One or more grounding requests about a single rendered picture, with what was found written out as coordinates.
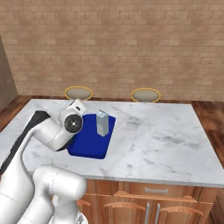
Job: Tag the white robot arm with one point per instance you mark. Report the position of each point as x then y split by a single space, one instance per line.
46 131

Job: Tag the white grey milk carton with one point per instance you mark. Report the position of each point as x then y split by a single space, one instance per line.
102 125

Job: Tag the blue tray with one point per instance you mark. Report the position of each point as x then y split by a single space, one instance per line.
90 140

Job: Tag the round stool with yellow rim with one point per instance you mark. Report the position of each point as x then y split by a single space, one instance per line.
78 93
145 95

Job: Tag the wooden cupboard door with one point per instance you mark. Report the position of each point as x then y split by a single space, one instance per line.
180 214
87 208
125 213

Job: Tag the wooden drawer front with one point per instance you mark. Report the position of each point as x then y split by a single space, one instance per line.
175 191

